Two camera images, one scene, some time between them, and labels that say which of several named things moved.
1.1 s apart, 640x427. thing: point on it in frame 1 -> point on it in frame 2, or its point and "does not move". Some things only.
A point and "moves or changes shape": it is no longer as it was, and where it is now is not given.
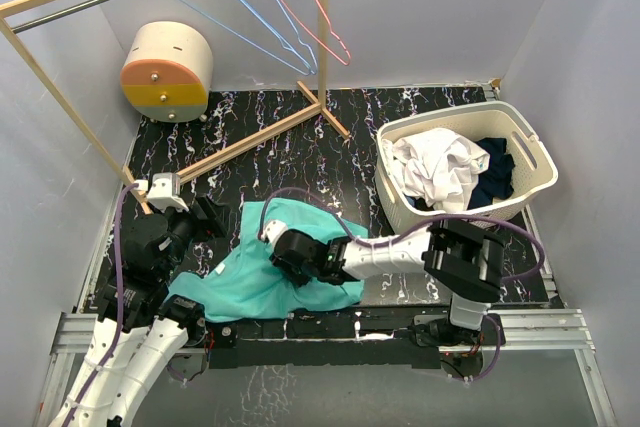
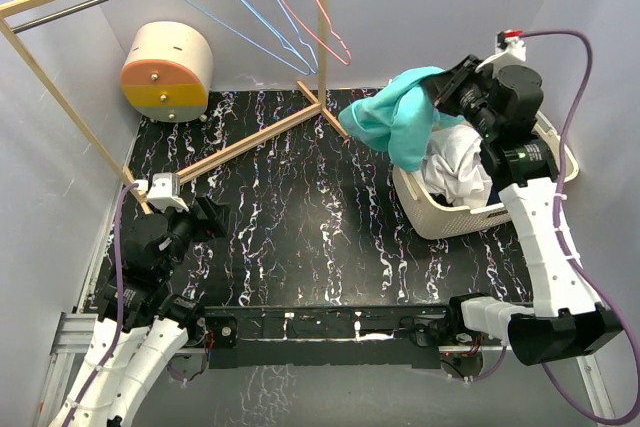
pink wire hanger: (318, 2) does not move
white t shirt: (437, 165) moves or changes shape
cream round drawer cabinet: (167, 72) does not move
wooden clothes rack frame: (320, 105) does not move
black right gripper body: (299, 274) -> (467, 92)
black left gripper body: (206, 226) does not move
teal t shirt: (248, 281) -> (398, 119)
